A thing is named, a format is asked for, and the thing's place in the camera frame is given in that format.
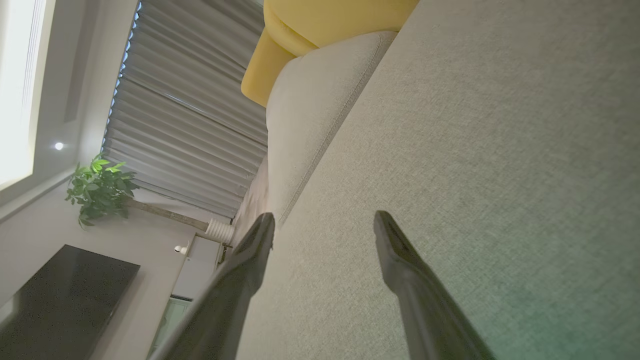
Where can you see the small grey sofa cushion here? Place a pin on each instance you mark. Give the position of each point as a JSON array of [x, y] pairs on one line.
[[310, 115]]

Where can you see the black flat television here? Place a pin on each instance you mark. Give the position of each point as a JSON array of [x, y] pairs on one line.
[[65, 300]]

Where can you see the grey pleated curtain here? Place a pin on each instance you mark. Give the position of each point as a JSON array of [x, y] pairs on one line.
[[185, 110]]

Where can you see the white ribbed plant pot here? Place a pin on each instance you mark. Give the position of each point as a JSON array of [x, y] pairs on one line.
[[221, 231]]

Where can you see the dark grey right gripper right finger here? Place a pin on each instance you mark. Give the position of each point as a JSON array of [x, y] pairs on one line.
[[415, 290]]

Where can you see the small white security camera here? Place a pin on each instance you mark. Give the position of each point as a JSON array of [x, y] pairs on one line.
[[180, 249]]

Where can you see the green potted tree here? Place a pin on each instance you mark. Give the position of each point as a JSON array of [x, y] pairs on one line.
[[100, 190]]

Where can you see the yellow sofa cushion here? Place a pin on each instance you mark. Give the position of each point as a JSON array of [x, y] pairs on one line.
[[310, 20]]

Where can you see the round ceiling spotlight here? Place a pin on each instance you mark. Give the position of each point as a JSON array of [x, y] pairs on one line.
[[59, 146]]

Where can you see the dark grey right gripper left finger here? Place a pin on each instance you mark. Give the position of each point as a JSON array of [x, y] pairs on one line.
[[235, 290]]

